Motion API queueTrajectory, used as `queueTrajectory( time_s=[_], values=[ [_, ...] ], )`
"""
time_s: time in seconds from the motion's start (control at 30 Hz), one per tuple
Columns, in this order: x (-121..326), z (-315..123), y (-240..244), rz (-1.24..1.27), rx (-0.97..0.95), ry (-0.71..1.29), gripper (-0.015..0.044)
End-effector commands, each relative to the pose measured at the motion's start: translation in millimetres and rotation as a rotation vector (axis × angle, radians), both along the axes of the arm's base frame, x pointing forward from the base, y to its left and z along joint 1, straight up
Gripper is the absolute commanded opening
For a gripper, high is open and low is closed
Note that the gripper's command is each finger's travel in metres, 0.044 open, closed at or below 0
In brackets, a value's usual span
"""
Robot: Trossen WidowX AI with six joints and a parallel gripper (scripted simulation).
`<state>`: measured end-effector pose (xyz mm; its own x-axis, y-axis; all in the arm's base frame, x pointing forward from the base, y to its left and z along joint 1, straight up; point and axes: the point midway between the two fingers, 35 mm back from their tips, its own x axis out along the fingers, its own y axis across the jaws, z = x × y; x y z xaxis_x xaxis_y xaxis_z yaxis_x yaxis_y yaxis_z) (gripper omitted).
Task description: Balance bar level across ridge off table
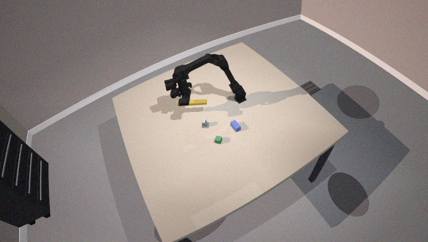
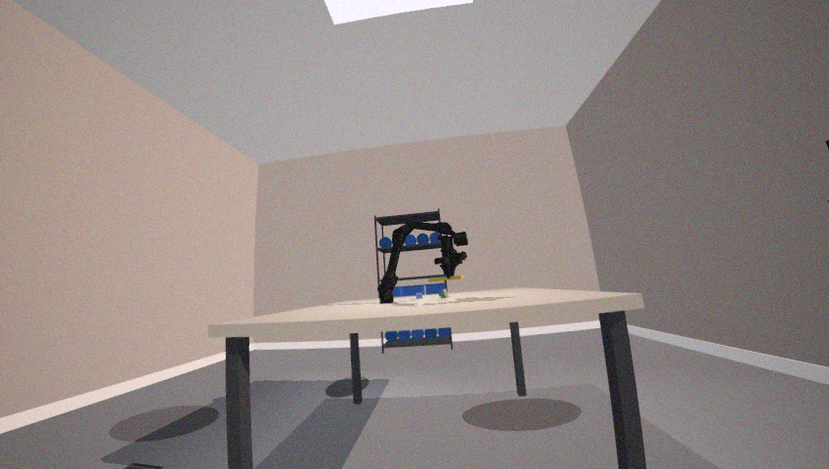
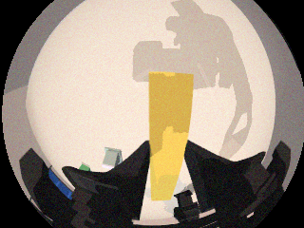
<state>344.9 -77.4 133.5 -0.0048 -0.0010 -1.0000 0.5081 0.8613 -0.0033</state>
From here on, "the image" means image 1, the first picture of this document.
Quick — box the blue rectangular block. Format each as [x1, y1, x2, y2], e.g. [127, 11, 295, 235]
[231, 120, 241, 132]

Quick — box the green cube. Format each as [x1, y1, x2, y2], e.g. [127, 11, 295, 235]
[215, 136, 222, 144]

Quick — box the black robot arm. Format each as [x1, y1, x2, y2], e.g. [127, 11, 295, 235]
[164, 53, 247, 103]

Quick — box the yellow bar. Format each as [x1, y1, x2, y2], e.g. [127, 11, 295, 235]
[189, 99, 207, 105]

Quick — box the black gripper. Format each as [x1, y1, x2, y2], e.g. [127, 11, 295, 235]
[178, 83, 192, 106]

